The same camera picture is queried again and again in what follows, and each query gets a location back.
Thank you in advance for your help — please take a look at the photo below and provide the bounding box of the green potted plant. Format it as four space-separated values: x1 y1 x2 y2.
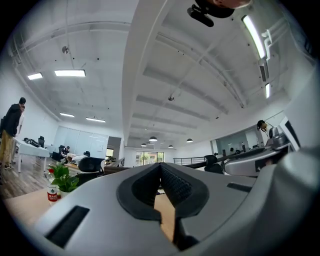
47 161 80 199

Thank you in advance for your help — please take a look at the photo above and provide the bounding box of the black bag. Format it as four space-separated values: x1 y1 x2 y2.
23 137 41 148

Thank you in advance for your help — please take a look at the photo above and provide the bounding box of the white table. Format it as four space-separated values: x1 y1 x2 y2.
13 137 51 174

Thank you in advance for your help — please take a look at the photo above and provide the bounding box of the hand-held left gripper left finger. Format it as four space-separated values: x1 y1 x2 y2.
34 162 180 256

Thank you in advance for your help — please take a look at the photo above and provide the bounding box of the glass balcony door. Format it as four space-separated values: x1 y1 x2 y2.
135 151 165 167

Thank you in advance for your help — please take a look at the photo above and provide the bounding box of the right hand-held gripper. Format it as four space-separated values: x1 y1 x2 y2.
223 61 320 178

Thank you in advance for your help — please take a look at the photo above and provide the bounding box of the black metal railing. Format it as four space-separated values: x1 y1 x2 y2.
172 156 207 166

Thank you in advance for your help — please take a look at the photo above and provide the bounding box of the white air conditioner unit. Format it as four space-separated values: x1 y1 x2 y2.
258 58 270 83

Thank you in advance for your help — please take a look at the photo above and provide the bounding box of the red label plastic bottle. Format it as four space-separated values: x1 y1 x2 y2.
46 168 59 206

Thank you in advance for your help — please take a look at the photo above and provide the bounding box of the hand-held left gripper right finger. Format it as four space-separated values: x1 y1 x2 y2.
159 162 258 252

